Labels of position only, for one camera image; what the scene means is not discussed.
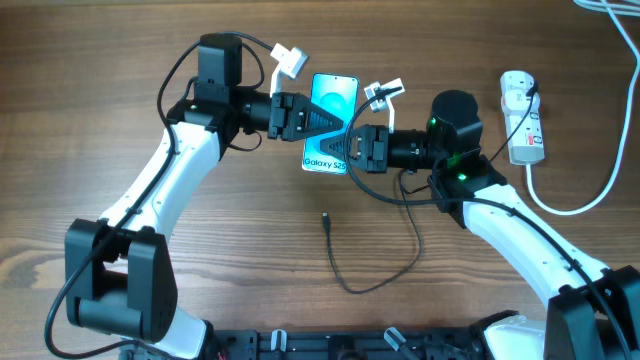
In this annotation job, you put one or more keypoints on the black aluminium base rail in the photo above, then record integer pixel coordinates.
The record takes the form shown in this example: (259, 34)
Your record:
(446, 343)

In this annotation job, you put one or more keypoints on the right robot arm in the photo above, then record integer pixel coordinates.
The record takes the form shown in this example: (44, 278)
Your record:
(592, 310)

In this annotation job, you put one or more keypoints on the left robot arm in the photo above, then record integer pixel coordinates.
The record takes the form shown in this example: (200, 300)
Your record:
(119, 275)

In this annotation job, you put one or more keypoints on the white USB charger plug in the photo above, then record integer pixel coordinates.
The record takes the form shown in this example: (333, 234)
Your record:
(516, 102)

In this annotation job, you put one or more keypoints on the white power strip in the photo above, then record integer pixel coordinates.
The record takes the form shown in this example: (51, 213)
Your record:
(525, 139)

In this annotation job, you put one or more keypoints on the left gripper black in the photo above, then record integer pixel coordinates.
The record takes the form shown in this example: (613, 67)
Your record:
(287, 118)

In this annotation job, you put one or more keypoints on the Galaxy S25 smartphone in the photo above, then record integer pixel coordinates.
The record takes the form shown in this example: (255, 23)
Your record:
(338, 95)

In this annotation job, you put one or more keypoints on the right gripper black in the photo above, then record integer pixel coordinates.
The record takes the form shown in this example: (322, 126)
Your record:
(368, 160)

